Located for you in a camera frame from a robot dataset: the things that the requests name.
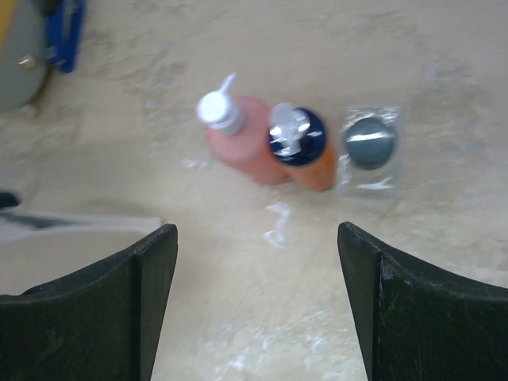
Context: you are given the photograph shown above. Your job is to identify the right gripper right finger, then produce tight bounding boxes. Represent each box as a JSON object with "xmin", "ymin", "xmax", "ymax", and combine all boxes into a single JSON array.
[{"xmin": 337, "ymin": 222, "xmax": 507, "ymax": 380}]

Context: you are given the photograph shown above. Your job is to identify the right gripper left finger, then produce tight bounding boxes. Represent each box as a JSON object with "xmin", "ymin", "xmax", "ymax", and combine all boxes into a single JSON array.
[{"xmin": 1, "ymin": 224, "xmax": 178, "ymax": 380}]

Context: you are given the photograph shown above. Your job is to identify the beige canvas bag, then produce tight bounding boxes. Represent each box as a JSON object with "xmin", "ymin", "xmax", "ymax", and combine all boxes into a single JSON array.
[{"xmin": 1, "ymin": 190, "xmax": 163, "ymax": 295}]

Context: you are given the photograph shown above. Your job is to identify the clear square bottle black cap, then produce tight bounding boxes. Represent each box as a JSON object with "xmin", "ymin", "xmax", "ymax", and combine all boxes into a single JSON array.
[{"xmin": 337, "ymin": 105, "xmax": 404, "ymax": 198}]

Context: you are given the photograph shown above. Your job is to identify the orange blue pump bottle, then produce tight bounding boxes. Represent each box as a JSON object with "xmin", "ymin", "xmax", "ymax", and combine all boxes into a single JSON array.
[{"xmin": 269, "ymin": 102, "xmax": 337, "ymax": 191}]

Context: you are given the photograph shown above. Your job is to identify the pink pump bottle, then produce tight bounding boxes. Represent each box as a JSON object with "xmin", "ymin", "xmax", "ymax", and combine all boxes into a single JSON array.
[{"xmin": 196, "ymin": 74, "xmax": 288, "ymax": 186}]

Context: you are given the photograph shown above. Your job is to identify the white cylinder drum orange face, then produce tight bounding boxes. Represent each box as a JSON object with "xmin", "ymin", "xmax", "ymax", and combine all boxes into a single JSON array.
[{"xmin": 1, "ymin": 1, "xmax": 48, "ymax": 112}]

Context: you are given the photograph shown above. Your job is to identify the blue lighter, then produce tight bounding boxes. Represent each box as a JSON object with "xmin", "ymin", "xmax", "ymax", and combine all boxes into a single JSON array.
[{"xmin": 44, "ymin": 0, "xmax": 87, "ymax": 74}]

